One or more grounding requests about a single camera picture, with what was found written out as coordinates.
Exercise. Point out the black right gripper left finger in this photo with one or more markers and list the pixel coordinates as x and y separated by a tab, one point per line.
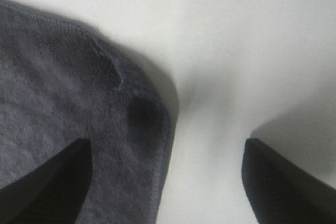
52	193

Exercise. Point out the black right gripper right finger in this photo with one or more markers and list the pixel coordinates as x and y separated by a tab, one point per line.
281	192

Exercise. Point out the dark navy towel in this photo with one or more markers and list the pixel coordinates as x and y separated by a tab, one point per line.
61	82

